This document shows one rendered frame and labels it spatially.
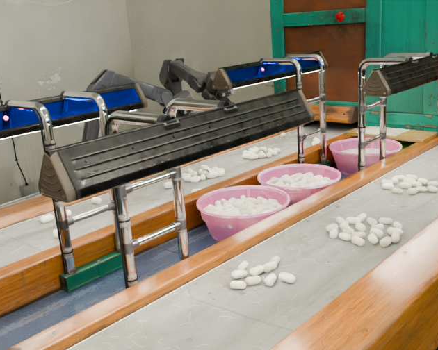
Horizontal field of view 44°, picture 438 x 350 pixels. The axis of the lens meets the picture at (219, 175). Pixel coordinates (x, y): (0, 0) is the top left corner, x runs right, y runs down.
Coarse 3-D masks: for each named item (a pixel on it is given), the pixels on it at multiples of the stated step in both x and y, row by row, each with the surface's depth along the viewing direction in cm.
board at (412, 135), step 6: (366, 126) 232; (348, 132) 224; (354, 132) 223; (408, 132) 216; (414, 132) 215; (420, 132) 215; (426, 132) 214; (432, 132) 213; (390, 138) 211; (396, 138) 210; (402, 138) 208; (408, 138) 206; (414, 138) 205; (420, 138) 205; (426, 138) 204
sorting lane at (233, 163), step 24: (264, 144) 229; (288, 144) 226; (192, 168) 201; (240, 168) 196; (144, 192) 176; (168, 192) 175; (72, 216) 159; (96, 216) 158; (0, 240) 145; (24, 240) 143; (48, 240) 142; (0, 264) 130
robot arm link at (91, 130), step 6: (90, 120) 196; (96, 120) 197; (84, 126) 198; (90, 126) 197; (96, 126) 198; (84, 132) 198; (90, 132) 197; (96, 132) 198; (84, 138) 197; (90, 138) 198
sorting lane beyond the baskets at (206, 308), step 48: (384, 192) 159; (432, 192) 156; (288, 240) 131; (336, 240) 129; (192, 288) 111; (288, 288) 108; (336, 288) 107; (96, 336) 96; (144, 336) 95; (192, 336) 94; (240, 336) 93
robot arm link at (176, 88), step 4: (168, 72) 243; (168, 76) 242; (172, 76) 243; (176, 76) 244; (168, 80) 242; (172, 80) 244; (176, 80) 245; (180, 80) 245; (168, 84) 243; (172, 84) 243; (176, 84) 244; (180, 84) 245; (168, 88) 244; (172, 88) 243; (176, 88) 243; (180, 88) 244; (172, 92) 243; (176, 92) 243; (172, 96) 244
